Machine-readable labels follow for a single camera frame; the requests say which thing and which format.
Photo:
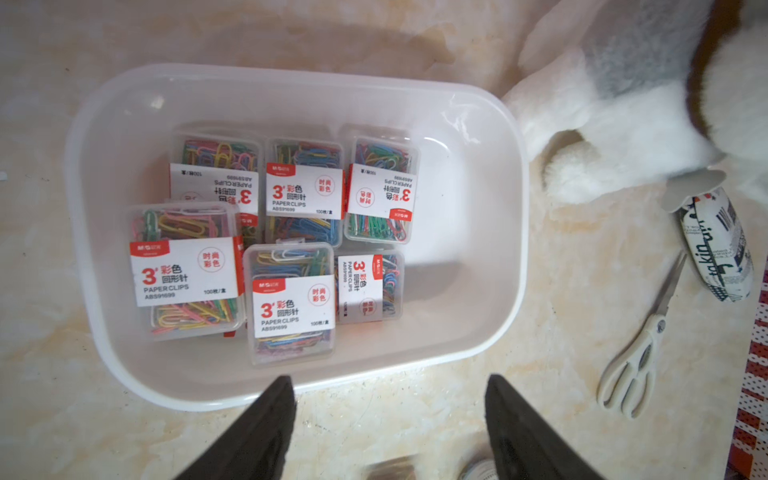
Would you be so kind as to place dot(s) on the paper clip box front left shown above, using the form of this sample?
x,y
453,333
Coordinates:
x,y
186,259

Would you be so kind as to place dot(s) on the paper clip box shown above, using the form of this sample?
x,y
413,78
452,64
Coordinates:
x,y
369,286
381,191
291,300
208,166
186,259
303,191

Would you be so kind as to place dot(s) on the white handled scissors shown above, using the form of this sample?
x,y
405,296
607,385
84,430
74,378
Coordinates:
x,y
628,382

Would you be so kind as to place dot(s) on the paper clip box back right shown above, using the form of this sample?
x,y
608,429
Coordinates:
x,y
381,191

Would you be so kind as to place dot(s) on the paper clip box front right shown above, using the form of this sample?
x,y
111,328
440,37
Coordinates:
x,y
369,286

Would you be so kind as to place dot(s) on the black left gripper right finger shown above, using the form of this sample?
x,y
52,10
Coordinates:
x,y
524,445

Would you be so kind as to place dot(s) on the paper clip box back left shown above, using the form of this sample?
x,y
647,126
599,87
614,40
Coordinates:
x,y
208,166

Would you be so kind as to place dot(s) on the white plastic storage box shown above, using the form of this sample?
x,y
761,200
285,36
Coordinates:
x,y
465,265

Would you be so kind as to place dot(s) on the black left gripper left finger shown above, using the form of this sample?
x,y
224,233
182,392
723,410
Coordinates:
x,y
256,444

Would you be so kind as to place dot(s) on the round clear paper clip jar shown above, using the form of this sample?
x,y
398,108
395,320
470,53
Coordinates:
x,y
479,469

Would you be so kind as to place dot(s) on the paper clip box front middle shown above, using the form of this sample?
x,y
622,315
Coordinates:
x,y
291,300

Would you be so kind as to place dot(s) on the paper clip box back middle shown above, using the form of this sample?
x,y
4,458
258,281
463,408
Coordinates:
x,y
303,191

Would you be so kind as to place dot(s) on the grey white husky plush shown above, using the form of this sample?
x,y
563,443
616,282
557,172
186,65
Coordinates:
x,y
655,89

